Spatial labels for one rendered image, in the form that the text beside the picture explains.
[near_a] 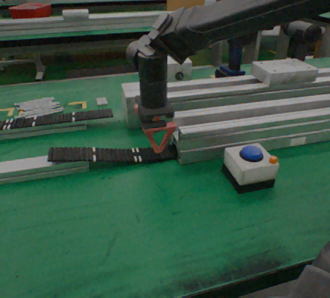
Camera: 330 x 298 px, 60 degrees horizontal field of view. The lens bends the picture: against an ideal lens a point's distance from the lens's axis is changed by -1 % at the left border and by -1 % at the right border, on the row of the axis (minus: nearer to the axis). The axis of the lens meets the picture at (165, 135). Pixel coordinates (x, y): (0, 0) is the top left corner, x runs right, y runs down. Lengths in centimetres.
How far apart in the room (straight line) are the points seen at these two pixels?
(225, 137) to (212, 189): 13
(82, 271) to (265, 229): 30
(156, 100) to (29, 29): 162
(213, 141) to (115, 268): 33
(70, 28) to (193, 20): 164
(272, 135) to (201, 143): 18
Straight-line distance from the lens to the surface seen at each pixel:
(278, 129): 71
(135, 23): 215
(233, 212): 55
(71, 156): 64
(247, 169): 56
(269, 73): 88
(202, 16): 51
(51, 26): 210
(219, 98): 83
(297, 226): 56
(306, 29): 111
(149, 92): 57
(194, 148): 63
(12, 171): 66
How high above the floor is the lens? 117
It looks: 31 degrees down
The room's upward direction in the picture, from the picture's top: straight up
